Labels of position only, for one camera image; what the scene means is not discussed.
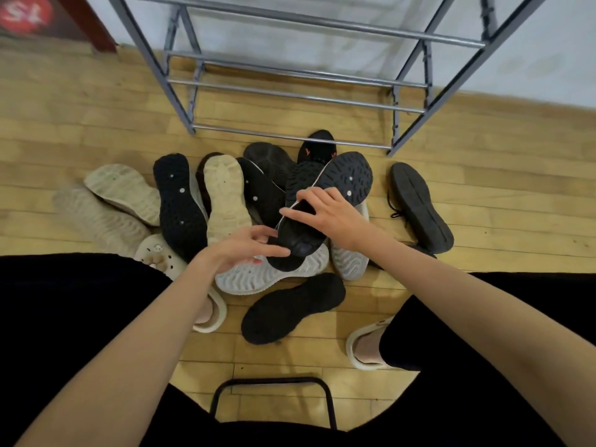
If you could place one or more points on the person's left hand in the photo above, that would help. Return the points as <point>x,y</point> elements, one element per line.
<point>237,249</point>

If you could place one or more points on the person's right hand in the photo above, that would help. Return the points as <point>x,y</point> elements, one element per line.
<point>335,218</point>

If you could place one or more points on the grey metal shoe rack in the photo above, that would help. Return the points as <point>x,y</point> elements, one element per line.
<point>188,120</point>

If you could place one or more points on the person's left forearm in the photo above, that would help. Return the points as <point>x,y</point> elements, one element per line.
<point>116,367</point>

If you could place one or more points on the person's right forearm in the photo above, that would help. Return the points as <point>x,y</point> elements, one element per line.
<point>489,330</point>

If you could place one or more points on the person's left foot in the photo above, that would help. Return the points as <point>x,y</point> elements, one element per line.
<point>205,312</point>

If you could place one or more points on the person's foot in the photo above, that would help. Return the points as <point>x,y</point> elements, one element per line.
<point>205,312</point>
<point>372,344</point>

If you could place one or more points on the person's right foot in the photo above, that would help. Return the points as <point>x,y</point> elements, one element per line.
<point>372,344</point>

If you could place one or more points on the person's black trousers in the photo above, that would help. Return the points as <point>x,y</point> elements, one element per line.
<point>70,321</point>

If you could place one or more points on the cream clog with flower charm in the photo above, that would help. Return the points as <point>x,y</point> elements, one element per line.
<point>156,249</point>

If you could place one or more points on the cream clog with pink charm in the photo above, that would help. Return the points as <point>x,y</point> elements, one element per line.
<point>358,342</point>

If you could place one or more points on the black metal stool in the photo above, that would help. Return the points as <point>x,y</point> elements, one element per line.
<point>272,380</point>

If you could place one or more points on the dark brown door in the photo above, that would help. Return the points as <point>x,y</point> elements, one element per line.
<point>63,20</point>

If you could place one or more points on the red round sticker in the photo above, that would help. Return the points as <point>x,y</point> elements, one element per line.
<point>23,13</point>

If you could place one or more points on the red door frame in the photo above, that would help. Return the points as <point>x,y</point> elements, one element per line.
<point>88,27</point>

